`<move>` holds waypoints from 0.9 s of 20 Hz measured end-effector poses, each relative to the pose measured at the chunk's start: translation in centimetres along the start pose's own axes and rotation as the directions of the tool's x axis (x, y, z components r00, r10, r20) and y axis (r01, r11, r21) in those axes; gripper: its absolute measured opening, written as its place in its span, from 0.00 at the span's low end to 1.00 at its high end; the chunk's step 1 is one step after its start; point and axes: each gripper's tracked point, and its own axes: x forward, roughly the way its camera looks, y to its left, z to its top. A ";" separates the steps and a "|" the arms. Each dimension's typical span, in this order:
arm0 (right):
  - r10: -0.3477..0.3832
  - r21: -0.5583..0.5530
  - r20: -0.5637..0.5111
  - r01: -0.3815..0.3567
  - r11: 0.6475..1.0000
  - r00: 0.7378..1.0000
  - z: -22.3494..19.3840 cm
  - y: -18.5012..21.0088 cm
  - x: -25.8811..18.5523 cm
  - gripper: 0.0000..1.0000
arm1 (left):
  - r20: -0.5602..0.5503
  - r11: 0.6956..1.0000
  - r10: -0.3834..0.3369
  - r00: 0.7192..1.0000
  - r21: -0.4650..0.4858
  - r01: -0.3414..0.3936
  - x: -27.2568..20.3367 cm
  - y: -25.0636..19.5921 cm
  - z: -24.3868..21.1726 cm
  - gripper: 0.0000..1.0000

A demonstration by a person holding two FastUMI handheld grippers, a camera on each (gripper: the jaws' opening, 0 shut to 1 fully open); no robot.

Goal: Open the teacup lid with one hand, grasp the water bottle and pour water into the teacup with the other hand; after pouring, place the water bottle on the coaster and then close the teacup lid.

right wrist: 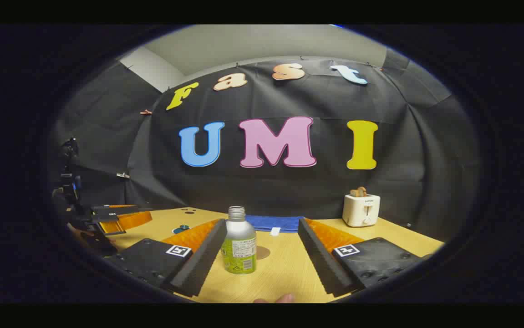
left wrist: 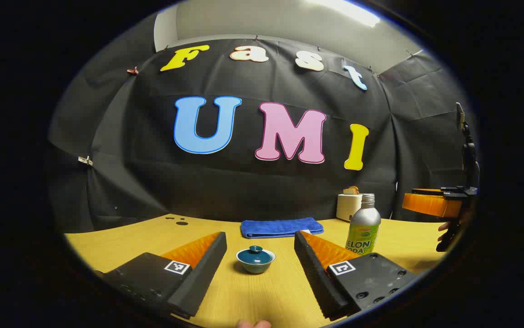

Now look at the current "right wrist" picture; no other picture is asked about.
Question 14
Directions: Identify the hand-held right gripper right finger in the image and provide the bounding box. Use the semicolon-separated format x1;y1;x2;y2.
297;217;426;298

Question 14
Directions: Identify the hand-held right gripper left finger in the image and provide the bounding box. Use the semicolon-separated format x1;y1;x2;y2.
105;218;229;298

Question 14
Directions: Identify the silver green-label water bottle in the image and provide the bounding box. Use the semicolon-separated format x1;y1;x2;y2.
221;206;257;275

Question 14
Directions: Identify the white toaster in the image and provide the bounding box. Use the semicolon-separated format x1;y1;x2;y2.
342;194;381;227

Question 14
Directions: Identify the blue folded towel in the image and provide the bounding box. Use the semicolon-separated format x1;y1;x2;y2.
245;215;305;234

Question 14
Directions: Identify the black backdrop cloth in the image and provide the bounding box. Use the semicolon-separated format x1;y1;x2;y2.
48;57;483;242

